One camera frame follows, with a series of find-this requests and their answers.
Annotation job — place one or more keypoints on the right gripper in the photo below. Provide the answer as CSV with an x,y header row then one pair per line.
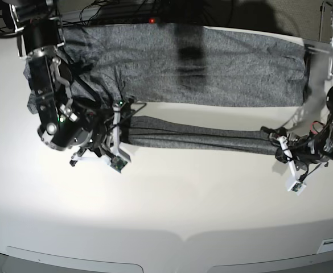
x,y
104,141

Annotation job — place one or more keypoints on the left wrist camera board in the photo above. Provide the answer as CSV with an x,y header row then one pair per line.
x,y
294,186

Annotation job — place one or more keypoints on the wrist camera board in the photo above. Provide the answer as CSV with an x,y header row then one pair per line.
x,y
294,186
117,163

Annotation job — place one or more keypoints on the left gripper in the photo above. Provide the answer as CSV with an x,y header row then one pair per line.
x,y
299,150

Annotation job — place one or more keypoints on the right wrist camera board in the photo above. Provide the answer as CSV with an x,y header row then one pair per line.
x,y
117,163

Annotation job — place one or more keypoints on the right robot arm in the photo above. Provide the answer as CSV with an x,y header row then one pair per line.
x,y
70,111

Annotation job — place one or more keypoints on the white metal stand frame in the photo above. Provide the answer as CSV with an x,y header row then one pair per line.
x,y
329,17

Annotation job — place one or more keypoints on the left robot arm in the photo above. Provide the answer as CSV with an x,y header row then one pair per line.
x,y
324,137

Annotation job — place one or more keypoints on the grey long-sleeve T-shirt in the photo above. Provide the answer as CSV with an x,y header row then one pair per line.
x,y
186,64

